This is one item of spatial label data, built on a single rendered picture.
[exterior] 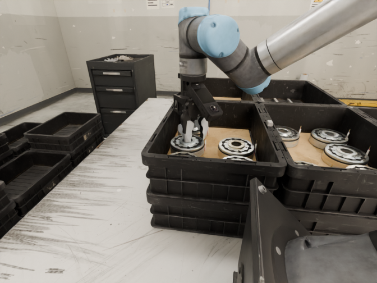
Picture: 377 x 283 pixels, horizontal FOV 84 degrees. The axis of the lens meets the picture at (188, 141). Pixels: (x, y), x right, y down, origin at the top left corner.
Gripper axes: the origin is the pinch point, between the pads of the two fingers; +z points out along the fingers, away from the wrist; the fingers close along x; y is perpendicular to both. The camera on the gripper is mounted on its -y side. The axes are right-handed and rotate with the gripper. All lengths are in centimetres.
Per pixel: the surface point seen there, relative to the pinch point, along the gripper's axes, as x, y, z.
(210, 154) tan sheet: -1.0, -5.7, 2.2
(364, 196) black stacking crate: -11.9, -39.9, -2.0
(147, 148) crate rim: 19.4, -8.0, -7.8
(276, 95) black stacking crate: -64, 17, 0
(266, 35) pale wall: -279, 194, -20
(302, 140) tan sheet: -32.4, -16.3, 2.1
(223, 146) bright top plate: -3.4, -8.3, -1.0
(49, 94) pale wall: 30, 382, 71
